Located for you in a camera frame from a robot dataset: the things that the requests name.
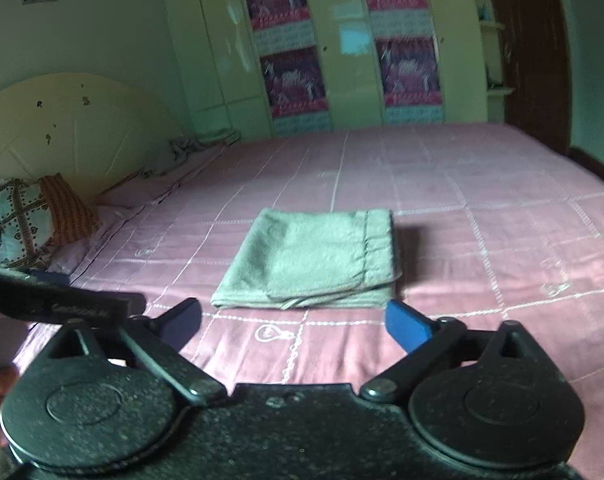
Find cream wooden headboard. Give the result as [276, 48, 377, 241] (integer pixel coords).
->
[0, 73, 182, 200]

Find patterned white pillow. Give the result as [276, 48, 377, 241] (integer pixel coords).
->
[0, 178, 52, 269]

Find light green pants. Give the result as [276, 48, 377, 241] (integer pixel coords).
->
[211, 209, 402, 310]

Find dark wooden door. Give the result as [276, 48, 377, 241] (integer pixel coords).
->
[493, 0, 571, 154]

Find crumpled grey cloth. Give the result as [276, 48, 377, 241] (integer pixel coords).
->
[140, 128, 241, 178]

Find orange patterned pillow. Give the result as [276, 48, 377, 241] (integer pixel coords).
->
[38, 174, 101, 247]

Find pink checked bedsheet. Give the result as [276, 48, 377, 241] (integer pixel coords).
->
[49, 125, 604, 479]

